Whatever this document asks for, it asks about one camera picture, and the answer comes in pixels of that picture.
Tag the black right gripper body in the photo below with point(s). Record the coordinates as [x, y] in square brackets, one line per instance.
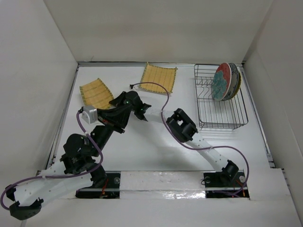
[122, 100]

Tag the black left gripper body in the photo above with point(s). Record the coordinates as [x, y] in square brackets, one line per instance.
[113, 126]

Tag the curved yellow bamboo plate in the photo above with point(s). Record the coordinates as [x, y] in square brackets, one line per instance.
[97, 94]

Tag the square yellow bamboo plate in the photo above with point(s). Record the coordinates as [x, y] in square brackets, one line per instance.
[153, 76]

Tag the red and teal floral plate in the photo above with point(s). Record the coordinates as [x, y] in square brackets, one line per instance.
[221, 81]

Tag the blue and white floral plate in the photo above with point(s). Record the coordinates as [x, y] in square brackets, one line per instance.
[235, 82]

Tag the round yellow woven plate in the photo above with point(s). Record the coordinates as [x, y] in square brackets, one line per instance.
[239, 85]

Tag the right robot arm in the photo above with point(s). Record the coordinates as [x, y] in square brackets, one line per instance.
[184, 130]

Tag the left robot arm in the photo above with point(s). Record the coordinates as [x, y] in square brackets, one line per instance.
[80, 166]

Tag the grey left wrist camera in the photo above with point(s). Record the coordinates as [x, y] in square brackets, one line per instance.
[89, 114]

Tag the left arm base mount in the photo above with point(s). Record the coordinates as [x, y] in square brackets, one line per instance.
[109, 189]

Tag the black wire dish rack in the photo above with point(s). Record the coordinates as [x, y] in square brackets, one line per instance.
[230, 114]

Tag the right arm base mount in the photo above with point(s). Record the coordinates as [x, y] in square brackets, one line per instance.
[216, 188]

